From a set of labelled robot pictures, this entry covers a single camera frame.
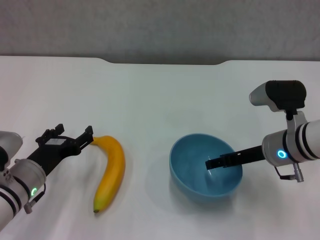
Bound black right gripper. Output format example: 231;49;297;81
205;145;265;171

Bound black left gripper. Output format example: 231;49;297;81
26;123;95;177

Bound blue plastic bowl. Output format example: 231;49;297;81
169;133;244;198

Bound yellow banana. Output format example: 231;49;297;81
90;135;126;214

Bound left wrist camera housing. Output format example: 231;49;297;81
0;130;25;161

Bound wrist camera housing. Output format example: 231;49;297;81
249;79;307;114
0;130;25;161

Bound left arm connector cable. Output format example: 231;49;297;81
23;183;47;215

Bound arm connector cable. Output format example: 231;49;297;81
23;183;47;215
273;161;304;184

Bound right arm connector cable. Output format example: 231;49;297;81
273;161;304;184

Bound right wrist camera housing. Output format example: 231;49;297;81
249;79;307;114

